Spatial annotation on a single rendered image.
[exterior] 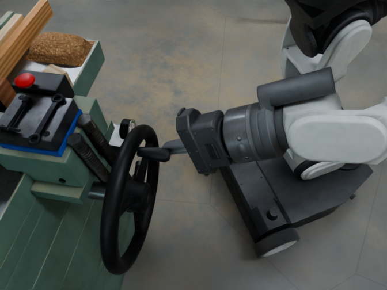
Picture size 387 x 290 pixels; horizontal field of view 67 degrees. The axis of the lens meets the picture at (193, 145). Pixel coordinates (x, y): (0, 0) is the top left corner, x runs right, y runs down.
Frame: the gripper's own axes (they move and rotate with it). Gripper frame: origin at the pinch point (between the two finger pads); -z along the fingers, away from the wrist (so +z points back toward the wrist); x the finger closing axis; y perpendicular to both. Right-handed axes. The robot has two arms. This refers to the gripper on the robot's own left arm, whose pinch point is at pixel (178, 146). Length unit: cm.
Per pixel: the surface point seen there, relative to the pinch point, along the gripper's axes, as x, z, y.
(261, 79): -45, -23, -144
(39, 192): 3.2, -22.6, 13.0
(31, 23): 30.3, -34.4, -17.3
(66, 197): 0.6, -18.4, 12.0
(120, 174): 3.2, -4.4, 10.6
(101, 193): -3.5, -16.8, 6.9
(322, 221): -93, 6, -65
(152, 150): 2.1, -2.8, 3.4
